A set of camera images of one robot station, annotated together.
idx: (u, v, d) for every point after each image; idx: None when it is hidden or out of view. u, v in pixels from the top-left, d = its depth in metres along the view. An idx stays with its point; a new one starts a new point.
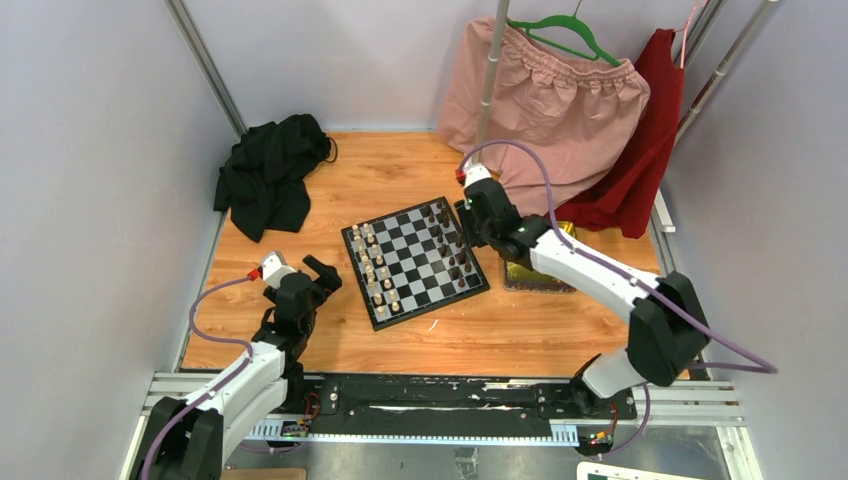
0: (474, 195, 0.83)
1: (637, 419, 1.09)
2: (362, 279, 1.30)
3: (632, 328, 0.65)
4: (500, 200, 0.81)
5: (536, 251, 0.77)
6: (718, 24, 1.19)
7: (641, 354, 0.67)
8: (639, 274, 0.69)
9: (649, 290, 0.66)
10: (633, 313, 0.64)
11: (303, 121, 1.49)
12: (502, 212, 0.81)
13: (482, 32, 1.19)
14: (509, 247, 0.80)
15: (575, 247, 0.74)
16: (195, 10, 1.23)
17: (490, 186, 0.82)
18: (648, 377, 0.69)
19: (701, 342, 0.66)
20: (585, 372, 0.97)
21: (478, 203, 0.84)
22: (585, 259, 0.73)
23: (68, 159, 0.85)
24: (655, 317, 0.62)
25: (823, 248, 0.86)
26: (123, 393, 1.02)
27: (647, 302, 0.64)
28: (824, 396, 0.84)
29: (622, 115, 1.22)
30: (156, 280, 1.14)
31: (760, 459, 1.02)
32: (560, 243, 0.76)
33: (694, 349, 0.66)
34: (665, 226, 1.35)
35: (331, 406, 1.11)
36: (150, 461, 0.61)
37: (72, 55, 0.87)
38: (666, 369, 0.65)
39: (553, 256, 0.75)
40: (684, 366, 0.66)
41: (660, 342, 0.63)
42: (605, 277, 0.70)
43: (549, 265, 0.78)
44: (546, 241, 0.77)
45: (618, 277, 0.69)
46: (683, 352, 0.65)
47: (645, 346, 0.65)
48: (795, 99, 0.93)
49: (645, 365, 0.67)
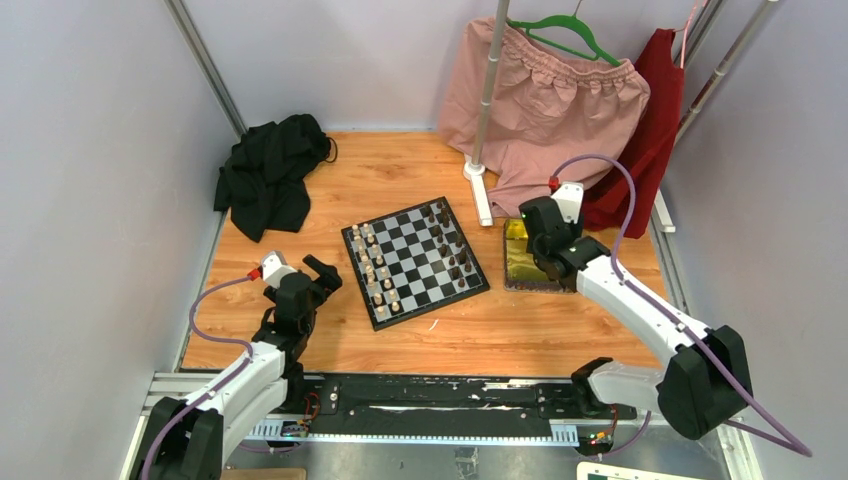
0: (527, 211, 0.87)
1: (638, 419, 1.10)
2: (362, 279, 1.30)
3: (668, 375, 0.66)
4: (554, 219, 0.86)
5: (583, 274, 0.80)
6: (718, 24, 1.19)
7: (675, 403, 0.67)
8: (688, 322, 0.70)
9: (695, 340, 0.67)
10: (672, 362, 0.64)
11: (303, 121, 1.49)
12: (554, 229, 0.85)
13: (482, 32, 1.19)
14: (558, 265, 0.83)
15: (625, 279, 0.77)
16: (194, 10, 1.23)
17: (546, 203, 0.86)
18: (676, 426, 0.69)
19: (738, 403, 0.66)
20: (590, 375, 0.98)
21: (530, 218, 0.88)
22: (634, 293, 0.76)
23: (68, 158, 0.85)
24: (696, 370, 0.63)
25: (823, 247, 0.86)
26: (123, 393, 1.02)
27: (691, 353, 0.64)
28: (825, 396, 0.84)
29: (621, 115, 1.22)
30: (156, 280, 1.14)
31: (760, 459, 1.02)
32: (611, 271, 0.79)
33: (731, 408, 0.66)
34: (665, 226, 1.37)
35: (331, 406, 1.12)
36: (150, 461, 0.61)
37: (73, 54, 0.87)
38: (696, 422, 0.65)
39: (601, 284, 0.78)
40: (716, 422, 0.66)
41: (696, 396, 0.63)
42: (653, 316, 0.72)
43: (595, 291, 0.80)
44: (595, 267, 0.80)
45: (666, 319, 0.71)
46: (718, 409, 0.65)
47: (681, 397, 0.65)
48: (795, 99, 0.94)
49: (676, 413, 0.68)
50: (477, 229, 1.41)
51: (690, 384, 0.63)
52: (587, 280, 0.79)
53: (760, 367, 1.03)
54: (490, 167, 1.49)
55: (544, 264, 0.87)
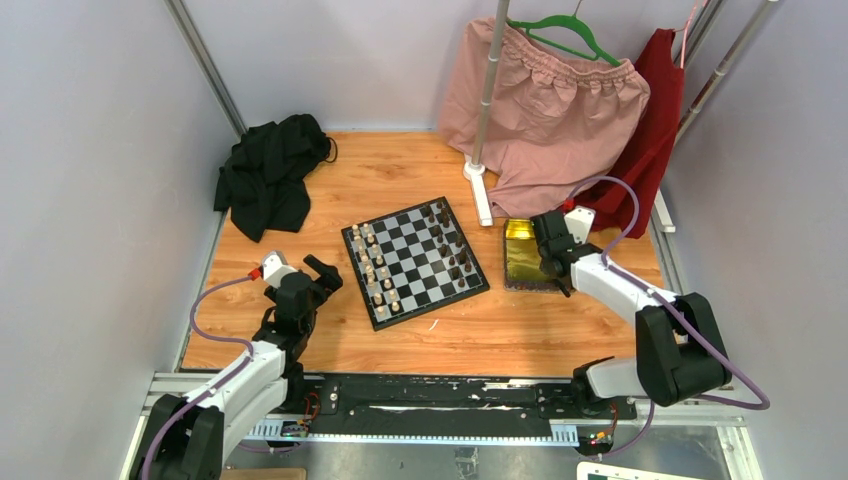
0: (533, 221, 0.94)
1: (638, 420, 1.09)
2: (362, 279, 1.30)
3: (638, 335, 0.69)
4: (558, 226, 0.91)
5: (577, 266, 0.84)
6: (717, 24, 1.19)
7: (647, 368, 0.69)
8: (657, 288, 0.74)
9: (661, 301, 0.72)
10: (639, 318, 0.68)
11: (303, 121, 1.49)
12: (556, 235, 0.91)
13: (482, 32, 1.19)
14: (556, 265, 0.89)
15: (609, 265, 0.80)
16: (194, 10, 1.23)
17: (550, 212, 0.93)
18: (652, 397, 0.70)
19: (711, 371, 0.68)
20: (590, 369, 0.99)
21: (537, 229, 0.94)
22: (618, 276, 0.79)
23: (68, 159, 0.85)
24: (658, 325, 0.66)
25: (823, 247, 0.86)
26: (123, 393, 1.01)
27: (656, 310, 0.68)
28: (827, 396, 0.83)
29: (622, 115, 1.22)
30: (157, 280, 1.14)
31: (760, 459, 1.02)
32: (598, 261, 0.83)
33: (704, 378, 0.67)
34: (665, 226, 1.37)
35: (331, 406, 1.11)
36: (149, 459, 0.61)
37: (72, 54, 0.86)
38: (667, 387, 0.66)
39: (588, 271, 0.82)
40: (689, 390, 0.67)
41: (663, 354, 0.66)
42: (628, 288, 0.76)
43: (588, 282, 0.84)
44: (585, 259, 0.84)
45: (638, 289, 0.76)
46: (687, 374, 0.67)
47: (651, 358, 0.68)
48: (794, 99, 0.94)
49: (650, 382, 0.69)
50: (477, 229, 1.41)
51: (653, 338, 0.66)
52: (577, 269, 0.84)
53: (759, 367, 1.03)
54: (490, 167, 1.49)
55: (548, 265, 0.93)
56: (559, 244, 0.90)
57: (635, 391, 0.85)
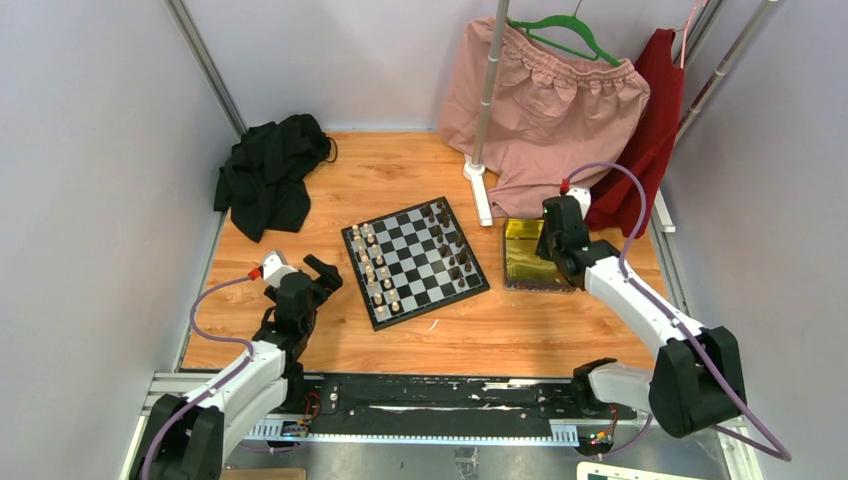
0: (550, 206, 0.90)
1: (638, 419, 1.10)
2: (362, 279, 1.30)
3: (660, 367, 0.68)
4: (573, 217, 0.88)
5: (591, 269, 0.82)
6: (717, 24, 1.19)
7: (663, 399, 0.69)
8: (683, 319, 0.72)
9: (686, 335, 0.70)
10: (663, 351, 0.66)
11: (303, 121, 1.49)
12: (572, 228, 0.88)
13: (482, 32, 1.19)
14: (568, 263, 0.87)
15: (629, 276, 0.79)
16: (194, 10, 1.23)
17: (569, 202, 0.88)
18: (663, 424, 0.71)
19: (727, 406, 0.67)
20: (589, 371, 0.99)
21: (552, 214, 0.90)
22: (638, 291, 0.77)
23: (68, 158, 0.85)
24: (682, 362, 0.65)
25: (822, 247, 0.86)
26: (123, 393, 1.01)
27: (681, 345, 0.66)
28: (827, 396, 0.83)
29: (622, 115, 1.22)
30: (157, 280, 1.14)
31: (760, 458, 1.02)
32: (617, 269, 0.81)
33: (719, 413, 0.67)
34: (665, 226, 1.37)
35: (331, 406, 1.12)
36: (149, 459, 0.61)
37: (73, 53, 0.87)
38: (682, 419, 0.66)
39: (605, 279, 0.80)
40: (704, 425, 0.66)
41: (682, 391, 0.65)
42: (649, 310, 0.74)
43: (599, 287, 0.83)
44: (603, 264, 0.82)
45: (661, 313, 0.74)
46: (704, 409, 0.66)
47: (669, 391, 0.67)
48: (794, 99, 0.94)
49: (664, 411, 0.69)
50: (477, 229, 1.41)
51: (675, 374, 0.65)
52: (594, 274, 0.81)
53: (759, 367, 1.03)
54: (490, 167, 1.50)
55: (557, 258, 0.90)
56: (574, 239, 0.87)
57: (635, 401, 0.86)
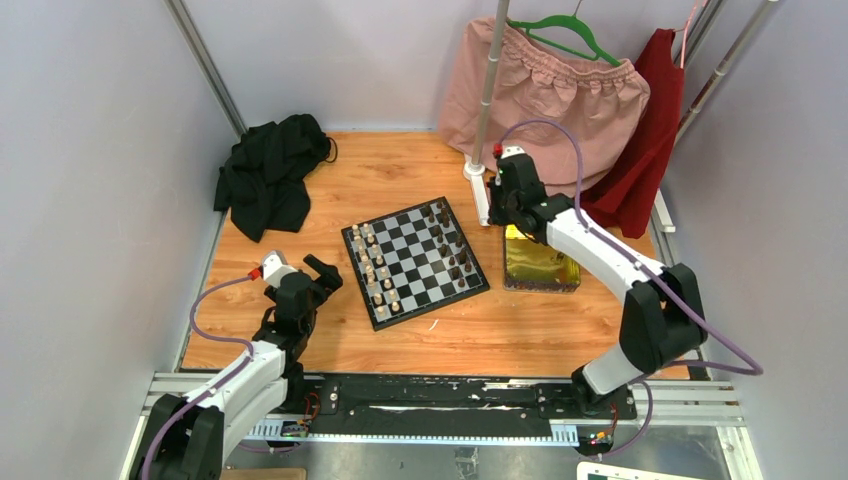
0: (503, 167, 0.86)
1: (638, 420, 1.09)
2: (362, 279, 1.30)
3: (627, 309, 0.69)
4: (529, 175, 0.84)
5: (551, 225, 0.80)
6: (717, 24, 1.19)
7: (632, 337, 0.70)
8: (644, 260, 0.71)
9: (650, 275, 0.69)
10: (630, 293, 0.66)
11: (303, 122, 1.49)
12: (529, 186, 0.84)
13: (482, 32, 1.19)
14: (528, 220, 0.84)
15: (590, 227, 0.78)
16: (194, 10, 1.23)
17: (522, 160, 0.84)
18: (635, 364, 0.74)
19: (691, 334, 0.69)
20: (584, 368, 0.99)
21: (506, 174, 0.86)
22: (599, 240, 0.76)
23: (68, 159, 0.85)
24: (649, 301, 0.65)
25: (823, 247, 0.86)
26: (123, 393, 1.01)
27: (646, 285, 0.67)
28: (827, 397, 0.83)
29: (621, 115, 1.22)
30: (157, 280, 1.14)
31: (760, 458, 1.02)
32: (577, 221, 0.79)
33: (684, 341, 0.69)
34: (665, 226, 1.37)
35: (331, 406, 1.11)
36: (149, 459, 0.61)
37: (72, 53, 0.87)
38: (652, 354, 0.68)
39: (567, 233, 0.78)
40: (671, 355, 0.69)
41: (651, 327, 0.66)
42: (612, 257, 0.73)
43: (563, 242, 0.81)
44: (563, 218, 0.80)
45: (623, 259, 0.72)
46: (671, 340, 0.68)
47: (638, 330, 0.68)
48: (794, 99, 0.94)
49: (635, 353, 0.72)
50: (477, 228, 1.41)
51: (643, 314, 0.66)
52: (555, 229, 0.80)
53: (759, 368, 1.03)
54: (490, 167, 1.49)
55: (517, 217, 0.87)
56: (531, 196, 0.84)
57: (621, 374, 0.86)
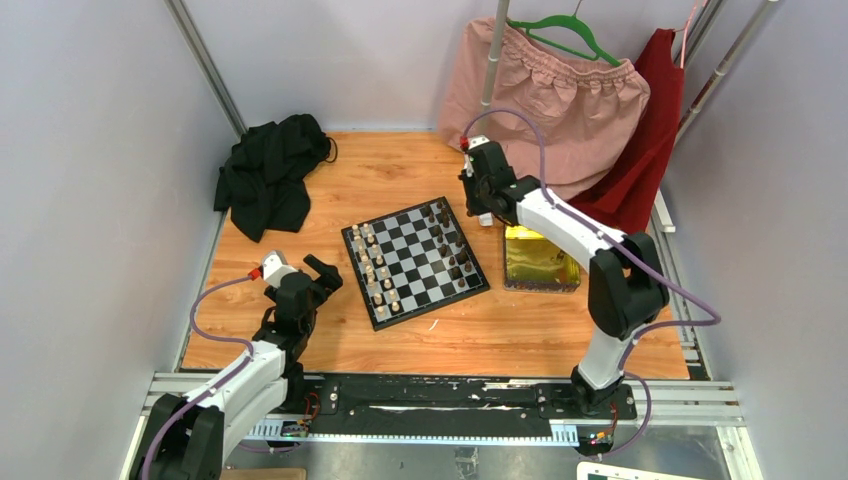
0: (473, 154, 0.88)
1: (637, 419, 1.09)
2: (362, 279, 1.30)
3: (592, 277, 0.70)
4: (498, 159, 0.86)
5: (521, 204, 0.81)
6: (717, 24, 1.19)
7: (600, 304, 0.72)
8: (607, 230, 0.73)
9: (612, 243, 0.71)
10: (594, 262, 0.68)
11: (303, 121, 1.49)
12: (498, 170, 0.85)
13: (482, 32, 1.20)
14: (499, 202, 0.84)
15: (556, 203, 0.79)
16: (194, 10, 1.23)
17: (490, 146, 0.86)
18: (604, 327, 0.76)
19: (655, 297, 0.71)
20: (580, 365, 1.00)
21: (478, 162, 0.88)
22: (566, 216, 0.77)
23: (68, 159, 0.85)
24: (611, 267, 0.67)
25: (822, 246, 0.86)
26: (123, 392, 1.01)
27: (609, 253, 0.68)
28: (827, 396, 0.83)
29: (621, 115, 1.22)
30: (157, 280, 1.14)
31: (760, 458, 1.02)
32: (543, 199, 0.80)
33: (650, 305, 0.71)
34: (665, 226, 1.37)
35: (331, 406, 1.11)
36: (149, 459, 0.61)
37: (72, 52, 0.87)
38: (619, 319, 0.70)
39: (535, 211, 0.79)
40: (638, 318, 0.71)
41: (615, 293, 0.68)
42: (577, 230, 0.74)
43: (532, 220, 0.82)
44: (531, 197, 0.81)
45: (587, 230, 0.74)
46: (636, 305, 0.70)
47: (604, 297, 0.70)
48: (794, 99, 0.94)
49: (603, 318, 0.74)
50: (477, 228, 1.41)
51: (606, 281, 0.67)
52: (524, 208, 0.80)
53: (760, 369, 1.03)
54: None
55: (489, 201, 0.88)
56: (501, 180, 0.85)
57: (605, 355, 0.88)
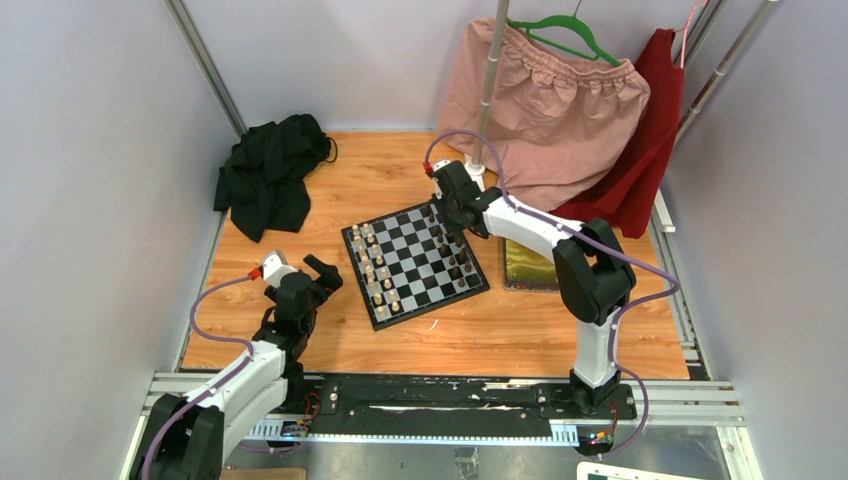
0: (439, 177, 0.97)
1: (636, 419, 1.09)
2: (362, 279, 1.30)
3: (557, 267, 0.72)
4: (462, 177, 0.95)
5: (487, 213, 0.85)
6: (717, 24, 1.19)
7: (572, 293, 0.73)
8: (565, 221, 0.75)
9: (572, 232, 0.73)
10: (556, 251, 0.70)
11: (303, 121, 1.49)
12: (463, 186, 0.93)
13: (482, 32, 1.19)
14: (468, 215, 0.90)
15: (517, 206, 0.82)
16: (194, 10, 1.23)
17: (453, 166, 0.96)
18: (579, 314, 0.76)
19: (622, 279, 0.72)
20: (575, 366, 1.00)
21: (444, 182, 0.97)
22: (526, 215, 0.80)
23: (68, 159, 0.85)
24: (572, 255, 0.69)
25: (823, 246, 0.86)
26: (123, 392, 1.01)
27: (568, 242, 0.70)
28: (825, 396, 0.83)
29: (621, 115, 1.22)
30: (158, 281, 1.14)
31: (759, 458, 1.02)
32: (506, 204, 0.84)
33: (618, 287, 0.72)
34: (665, 226, 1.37)
35: (331, 406, 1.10)
36: (149, 459, 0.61)
37: (72, 53, 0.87)
38: (590, 305, 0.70)
39: (499, 216, 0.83)
40: (609, 302, 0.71)
41: (582, 279, 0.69)
42: (538, 226, 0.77)
43: (499, 226, 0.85)
44: (494, 204, 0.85)
45: (547, 225, 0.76)
46: (605, 288, 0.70)
47: (573, 285, 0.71)
48: (794, 99, 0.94)
49: (577, 306, 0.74)
50: None
51: (571, 269, 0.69)
52: (489, 216, 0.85)
53: (759, 368, 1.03)
54: (491, 168, 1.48)
55: (459, 216, 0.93)
56: (466, 193, 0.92)
57: (589, 344, 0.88)
